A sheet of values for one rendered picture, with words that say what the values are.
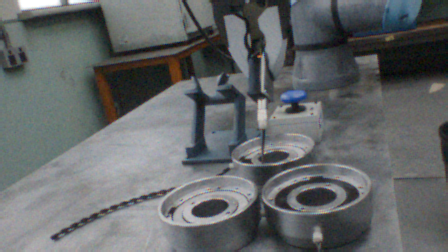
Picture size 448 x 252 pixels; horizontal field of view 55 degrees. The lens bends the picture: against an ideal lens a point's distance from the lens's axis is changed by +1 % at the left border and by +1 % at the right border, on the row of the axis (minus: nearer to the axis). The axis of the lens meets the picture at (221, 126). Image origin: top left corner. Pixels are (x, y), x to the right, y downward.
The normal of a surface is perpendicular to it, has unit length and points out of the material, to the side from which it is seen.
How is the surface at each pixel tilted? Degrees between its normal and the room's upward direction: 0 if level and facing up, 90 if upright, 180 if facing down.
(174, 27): 90
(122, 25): 90
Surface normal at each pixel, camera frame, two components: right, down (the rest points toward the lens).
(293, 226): -0.57, 0.35
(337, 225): 0.14, 0.26
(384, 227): -0.19, -0.94
